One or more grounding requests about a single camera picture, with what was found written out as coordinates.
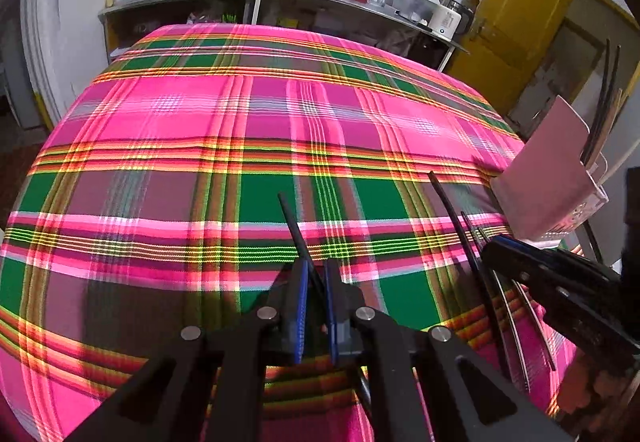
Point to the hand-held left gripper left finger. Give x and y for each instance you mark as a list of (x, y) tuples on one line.
[(300, 317)]

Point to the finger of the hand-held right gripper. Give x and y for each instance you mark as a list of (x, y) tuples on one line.
[(520, 272), (515, 243)]

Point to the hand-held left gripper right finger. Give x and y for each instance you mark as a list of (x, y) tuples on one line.
[(331, 317)]

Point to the black chopstick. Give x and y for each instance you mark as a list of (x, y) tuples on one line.
[(295, 227), (611, 87), (456, 232), (472, 234), (602, 87)]

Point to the grey metal chopstick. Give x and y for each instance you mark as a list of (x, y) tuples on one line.
[(536, 324), (510, 324)]

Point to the pink plastic utensil basket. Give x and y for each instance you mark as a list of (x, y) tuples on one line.
[(545, 172)]

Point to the light wooden chopstick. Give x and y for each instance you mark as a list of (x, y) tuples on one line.
[(620, 162), (612, 122)]

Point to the pink plaid tablecloth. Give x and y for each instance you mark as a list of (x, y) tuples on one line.
[(225, 147)]

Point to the worn grey door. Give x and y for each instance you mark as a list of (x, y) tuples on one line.
[(565, 62)]

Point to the yellow wooden door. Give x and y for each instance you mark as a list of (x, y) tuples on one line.
[(520, 7)]

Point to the clear plastic container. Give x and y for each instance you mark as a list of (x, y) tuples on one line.
[(407, 4)]

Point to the long stainless steel counter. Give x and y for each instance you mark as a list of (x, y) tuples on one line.
[(360, 12)]

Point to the low stainless steel counter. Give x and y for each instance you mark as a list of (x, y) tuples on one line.
[(170, 2)]

